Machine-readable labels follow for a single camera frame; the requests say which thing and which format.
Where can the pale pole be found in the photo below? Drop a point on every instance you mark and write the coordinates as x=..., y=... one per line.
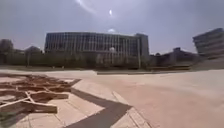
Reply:
x=139, y=53

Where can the large dark glass building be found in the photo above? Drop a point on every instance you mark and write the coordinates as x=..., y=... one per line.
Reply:
x=83, y=43

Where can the low dark building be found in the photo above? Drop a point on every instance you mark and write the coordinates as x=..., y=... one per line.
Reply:
x=176, y=56

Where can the pale stone paved plaza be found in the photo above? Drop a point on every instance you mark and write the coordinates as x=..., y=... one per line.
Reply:
x=166, y=100

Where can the pile of brown broken slabs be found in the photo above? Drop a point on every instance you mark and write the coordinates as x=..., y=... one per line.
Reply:
x=36, y=107

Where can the row of dark trees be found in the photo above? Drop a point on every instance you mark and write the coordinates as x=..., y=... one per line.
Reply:
x=20, y=57

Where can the grey multi-storey building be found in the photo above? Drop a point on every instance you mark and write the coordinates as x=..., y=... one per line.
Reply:
x=210, y=43

